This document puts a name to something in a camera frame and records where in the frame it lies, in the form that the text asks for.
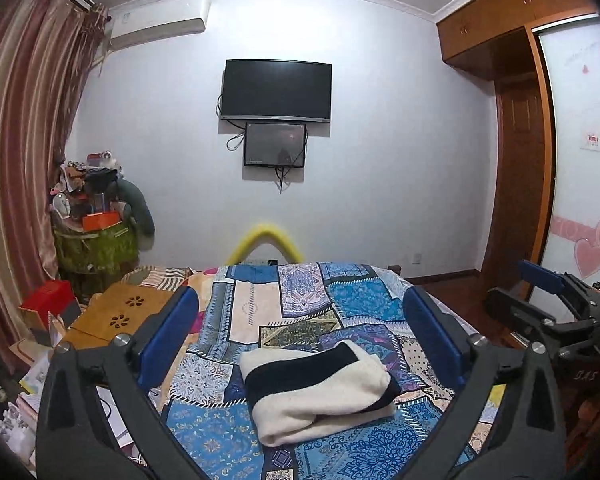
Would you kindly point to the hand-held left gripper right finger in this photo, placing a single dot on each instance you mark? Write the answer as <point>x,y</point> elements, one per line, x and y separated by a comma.
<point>432,340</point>

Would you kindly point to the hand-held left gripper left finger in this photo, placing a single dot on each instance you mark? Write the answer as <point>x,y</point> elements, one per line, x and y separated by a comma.
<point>167,340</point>

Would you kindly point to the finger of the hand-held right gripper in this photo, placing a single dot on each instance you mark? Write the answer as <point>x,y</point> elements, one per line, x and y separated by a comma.
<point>542,275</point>
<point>515,307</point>

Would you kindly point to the black and cream striped sweater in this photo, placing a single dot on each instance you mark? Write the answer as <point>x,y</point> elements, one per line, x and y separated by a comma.
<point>320,400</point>

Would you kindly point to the wooden lap desk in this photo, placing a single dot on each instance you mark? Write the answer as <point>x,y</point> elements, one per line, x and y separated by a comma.
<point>110,310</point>

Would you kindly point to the blue patchwork bedsheet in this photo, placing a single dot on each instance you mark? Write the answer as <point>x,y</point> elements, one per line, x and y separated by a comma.
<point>360,300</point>

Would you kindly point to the brown wooden door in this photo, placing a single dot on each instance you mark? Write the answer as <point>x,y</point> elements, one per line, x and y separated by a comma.
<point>520,170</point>

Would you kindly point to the green patterned cloth cover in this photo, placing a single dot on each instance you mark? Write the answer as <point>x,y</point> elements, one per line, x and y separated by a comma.
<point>95,250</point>

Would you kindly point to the red box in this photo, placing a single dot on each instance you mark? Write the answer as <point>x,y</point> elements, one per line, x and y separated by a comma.
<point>50,295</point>

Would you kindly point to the orange box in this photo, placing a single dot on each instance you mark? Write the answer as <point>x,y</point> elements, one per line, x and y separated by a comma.
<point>100,221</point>

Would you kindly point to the small red white sticker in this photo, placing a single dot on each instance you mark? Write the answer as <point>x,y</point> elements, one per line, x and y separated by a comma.
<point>593,141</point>

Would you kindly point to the yellow foam tube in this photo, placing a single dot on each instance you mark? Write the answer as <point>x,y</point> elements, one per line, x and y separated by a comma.
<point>262,230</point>

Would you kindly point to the pile of household clutter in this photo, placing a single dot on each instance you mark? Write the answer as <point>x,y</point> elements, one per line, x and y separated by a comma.
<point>85,180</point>

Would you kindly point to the small black monitor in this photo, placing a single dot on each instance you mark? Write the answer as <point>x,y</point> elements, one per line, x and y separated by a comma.
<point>275,145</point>

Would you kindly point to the red striped curtain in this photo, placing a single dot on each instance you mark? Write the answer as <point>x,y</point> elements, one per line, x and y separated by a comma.
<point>20,160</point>

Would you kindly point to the wooden overhead cabinet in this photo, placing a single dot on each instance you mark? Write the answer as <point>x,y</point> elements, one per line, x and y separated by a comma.
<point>490,25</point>

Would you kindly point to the large black television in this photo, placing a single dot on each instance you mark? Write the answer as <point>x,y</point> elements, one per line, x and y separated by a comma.
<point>275,87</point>

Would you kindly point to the white air conditioner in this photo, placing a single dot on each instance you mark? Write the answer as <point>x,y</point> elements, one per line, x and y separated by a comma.
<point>155,22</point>

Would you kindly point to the wooden bed post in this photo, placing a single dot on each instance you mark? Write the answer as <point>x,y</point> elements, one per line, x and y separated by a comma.
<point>395,270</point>

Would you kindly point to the white wall socket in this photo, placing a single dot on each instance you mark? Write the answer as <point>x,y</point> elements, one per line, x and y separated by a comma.
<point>416,259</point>

